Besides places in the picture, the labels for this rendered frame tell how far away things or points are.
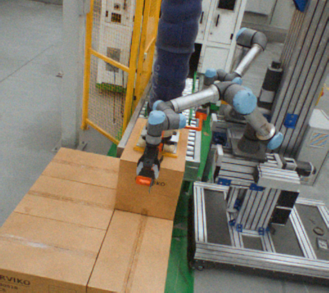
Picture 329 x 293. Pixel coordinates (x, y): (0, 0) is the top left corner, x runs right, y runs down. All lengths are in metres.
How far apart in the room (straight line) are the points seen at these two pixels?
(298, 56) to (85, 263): 1.74
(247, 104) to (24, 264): 1.43
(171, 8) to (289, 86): 0.91
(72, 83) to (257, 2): 8.52
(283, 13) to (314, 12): 9.57
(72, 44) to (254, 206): 2.17
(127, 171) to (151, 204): 0.28
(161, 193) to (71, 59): 1.78
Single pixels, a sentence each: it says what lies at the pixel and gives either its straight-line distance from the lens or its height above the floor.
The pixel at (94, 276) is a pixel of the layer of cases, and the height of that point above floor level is 0.54.
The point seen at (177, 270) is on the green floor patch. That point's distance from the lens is 2.76.
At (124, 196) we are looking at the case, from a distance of 2.25.
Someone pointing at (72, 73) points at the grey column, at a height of 0.89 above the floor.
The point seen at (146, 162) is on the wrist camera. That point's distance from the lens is 1.61.
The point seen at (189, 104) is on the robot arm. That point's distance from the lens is 1.78.
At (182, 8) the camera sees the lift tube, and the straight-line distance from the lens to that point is 1.92.
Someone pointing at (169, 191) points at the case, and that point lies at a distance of 2.17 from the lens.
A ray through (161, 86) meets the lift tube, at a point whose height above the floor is 1.38.
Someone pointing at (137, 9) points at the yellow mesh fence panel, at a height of 1.59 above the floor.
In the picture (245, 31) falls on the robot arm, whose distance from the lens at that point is 2.65.
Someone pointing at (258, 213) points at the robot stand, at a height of 0.40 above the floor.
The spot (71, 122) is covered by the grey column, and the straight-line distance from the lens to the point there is 3.71.
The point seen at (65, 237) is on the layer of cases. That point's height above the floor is 0.54.
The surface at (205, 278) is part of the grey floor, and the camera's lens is 2.78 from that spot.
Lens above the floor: 2.11
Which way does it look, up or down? 28 degrees down
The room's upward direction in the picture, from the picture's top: 10 degrees clockwise
